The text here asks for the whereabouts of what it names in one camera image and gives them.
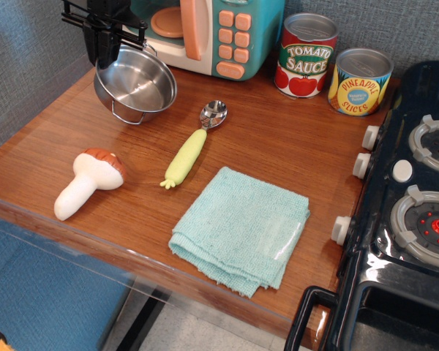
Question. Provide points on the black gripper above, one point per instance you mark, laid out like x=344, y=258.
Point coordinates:
x=106, y=24

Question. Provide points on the stainless steel pot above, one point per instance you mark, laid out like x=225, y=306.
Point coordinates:
x=136, y=86

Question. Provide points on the teal toy microwave oven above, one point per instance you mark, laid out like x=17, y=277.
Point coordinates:
x=225, y=39

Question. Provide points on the white brown toy mushroom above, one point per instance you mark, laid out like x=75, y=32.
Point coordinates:
x=94, y=169

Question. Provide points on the tomato sauce can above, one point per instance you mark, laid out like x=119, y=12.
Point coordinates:
x=307, y=44

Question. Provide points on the light blue folded cloth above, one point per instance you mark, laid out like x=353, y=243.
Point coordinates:
x=241, y=231

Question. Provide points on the pineapple slices can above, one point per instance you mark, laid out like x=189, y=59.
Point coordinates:
x=360, y=79

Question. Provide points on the black toy stove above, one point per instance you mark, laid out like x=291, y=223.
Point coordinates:
x=388, y=292

